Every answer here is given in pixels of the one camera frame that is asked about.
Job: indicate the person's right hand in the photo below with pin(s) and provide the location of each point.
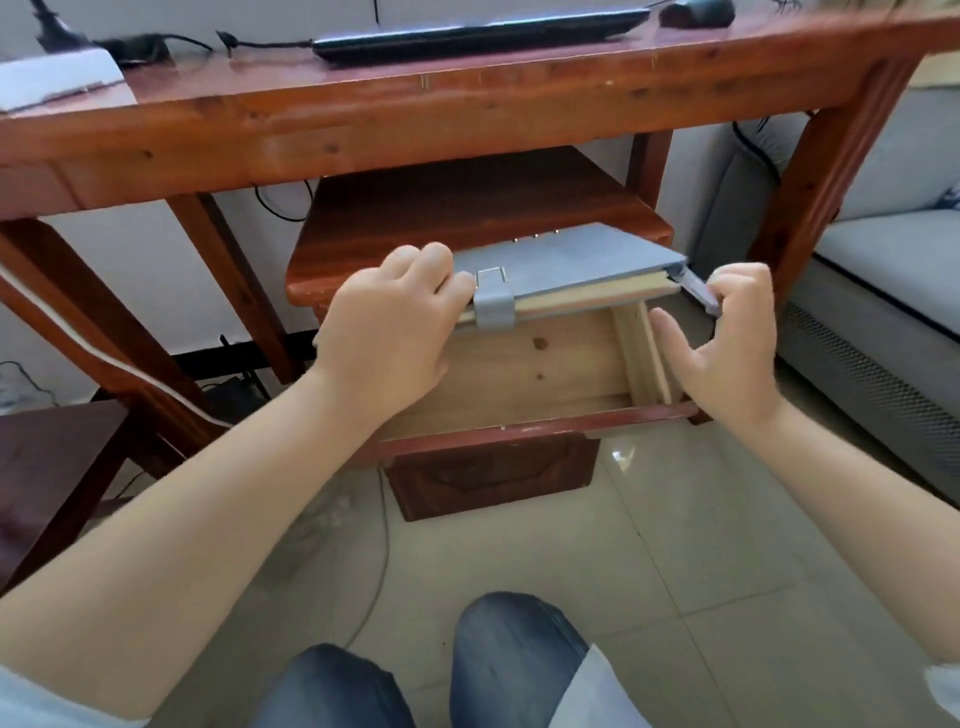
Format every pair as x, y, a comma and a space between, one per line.
742, 360

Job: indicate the person's left fingers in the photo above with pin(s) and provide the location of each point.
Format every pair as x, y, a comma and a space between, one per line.
431, 270

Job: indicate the black computer mouse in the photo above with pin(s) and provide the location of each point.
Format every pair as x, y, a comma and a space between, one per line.
697, 13

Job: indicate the person's left hand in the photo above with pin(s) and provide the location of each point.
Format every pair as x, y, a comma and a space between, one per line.
382, 341

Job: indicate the person's leg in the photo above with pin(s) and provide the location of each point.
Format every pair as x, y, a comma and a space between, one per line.
337, 690
510, 660

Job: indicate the open wooden drawer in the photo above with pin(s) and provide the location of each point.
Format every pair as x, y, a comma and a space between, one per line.
540, 375

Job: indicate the black power adapter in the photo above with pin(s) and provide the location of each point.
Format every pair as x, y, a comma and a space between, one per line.
139, 49

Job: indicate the person's left leg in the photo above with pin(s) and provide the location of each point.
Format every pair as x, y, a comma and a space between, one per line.
337, 690

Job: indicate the grey notebook with clasp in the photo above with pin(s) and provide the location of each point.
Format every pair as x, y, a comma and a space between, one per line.
570, 259

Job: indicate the dark wooden chair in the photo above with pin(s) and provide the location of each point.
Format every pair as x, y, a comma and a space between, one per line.
60, 465

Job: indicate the red-brown wooden desk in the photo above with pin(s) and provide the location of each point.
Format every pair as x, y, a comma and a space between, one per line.
450, 112

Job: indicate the person's right leg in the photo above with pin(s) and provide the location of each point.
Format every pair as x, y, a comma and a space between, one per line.
510, 660

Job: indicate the person's right forearm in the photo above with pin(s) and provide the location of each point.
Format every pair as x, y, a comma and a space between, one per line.
862, 510

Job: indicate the person's right thumb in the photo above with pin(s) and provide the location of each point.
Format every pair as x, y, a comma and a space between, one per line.
673, 349

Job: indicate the grey sofa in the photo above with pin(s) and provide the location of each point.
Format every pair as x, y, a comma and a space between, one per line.
885, 262

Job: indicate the black laptop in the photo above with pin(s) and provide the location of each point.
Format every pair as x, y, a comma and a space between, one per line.
480, 34

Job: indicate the black plug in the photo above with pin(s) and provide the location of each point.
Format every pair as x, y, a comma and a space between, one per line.
56, 26

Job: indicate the person's left forearm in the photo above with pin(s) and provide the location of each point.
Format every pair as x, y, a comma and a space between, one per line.
187, 547

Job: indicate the white shirt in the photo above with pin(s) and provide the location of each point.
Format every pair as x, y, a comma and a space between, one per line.
600, 694

